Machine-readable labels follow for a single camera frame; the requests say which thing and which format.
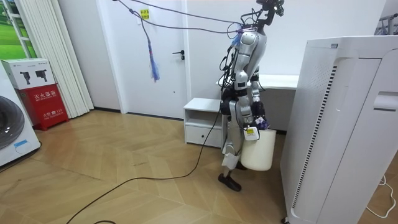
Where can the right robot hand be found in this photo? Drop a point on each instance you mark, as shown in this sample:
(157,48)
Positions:
(251,133)

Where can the metal clothes rack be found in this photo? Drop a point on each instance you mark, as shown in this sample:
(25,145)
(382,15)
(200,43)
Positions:
(387,25)

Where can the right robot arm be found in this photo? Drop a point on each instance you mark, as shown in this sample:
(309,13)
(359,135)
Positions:
(241,84)

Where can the white cardboard box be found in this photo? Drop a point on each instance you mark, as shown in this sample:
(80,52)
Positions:
(29,73)

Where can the white plastic bucket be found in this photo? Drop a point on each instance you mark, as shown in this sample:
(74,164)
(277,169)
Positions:
(258,152)

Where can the red fire extinguisher cabinet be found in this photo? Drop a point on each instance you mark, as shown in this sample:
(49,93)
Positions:
(43,104)

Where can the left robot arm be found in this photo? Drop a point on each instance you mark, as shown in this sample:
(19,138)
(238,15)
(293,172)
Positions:
(255,91)

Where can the white desk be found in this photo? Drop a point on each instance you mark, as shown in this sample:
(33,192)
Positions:
(280,81)

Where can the robot legs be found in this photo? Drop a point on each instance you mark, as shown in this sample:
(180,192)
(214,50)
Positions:
(234,137)

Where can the white washing machine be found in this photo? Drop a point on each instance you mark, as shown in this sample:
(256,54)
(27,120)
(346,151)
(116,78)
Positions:
(12,124)

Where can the white bedside cabinet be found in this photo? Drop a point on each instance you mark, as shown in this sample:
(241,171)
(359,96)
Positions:
(202,124)

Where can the tall white appliance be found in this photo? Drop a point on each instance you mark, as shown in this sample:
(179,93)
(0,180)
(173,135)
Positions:
(348,133)

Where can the yellow paper note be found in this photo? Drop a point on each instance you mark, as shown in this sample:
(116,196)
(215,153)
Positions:
(145,14)

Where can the white door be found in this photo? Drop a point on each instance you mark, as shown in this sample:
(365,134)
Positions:
(161,93)

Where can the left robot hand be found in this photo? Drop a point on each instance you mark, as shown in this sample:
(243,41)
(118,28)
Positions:
(258,109)

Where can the robot body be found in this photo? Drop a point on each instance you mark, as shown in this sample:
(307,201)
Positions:
(260,53)

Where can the purple item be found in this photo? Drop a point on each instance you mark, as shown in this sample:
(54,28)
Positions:
(263,123)

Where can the window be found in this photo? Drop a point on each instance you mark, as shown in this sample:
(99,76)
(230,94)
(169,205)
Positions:
(11,37)

